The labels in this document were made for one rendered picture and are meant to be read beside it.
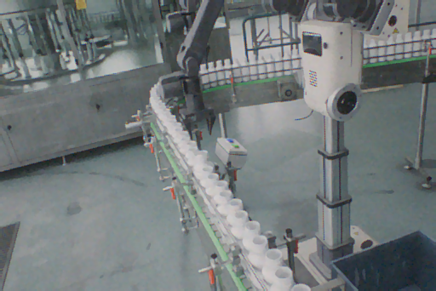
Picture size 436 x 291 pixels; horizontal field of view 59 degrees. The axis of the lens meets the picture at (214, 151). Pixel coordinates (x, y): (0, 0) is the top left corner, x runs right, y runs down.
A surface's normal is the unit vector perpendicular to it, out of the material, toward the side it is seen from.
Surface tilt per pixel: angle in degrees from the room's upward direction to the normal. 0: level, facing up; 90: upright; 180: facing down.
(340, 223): 90
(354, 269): 90
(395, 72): 92
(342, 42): 90
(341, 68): 101
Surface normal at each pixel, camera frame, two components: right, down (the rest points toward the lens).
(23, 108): 0.31, 0.37
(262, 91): 0.00, 0.43
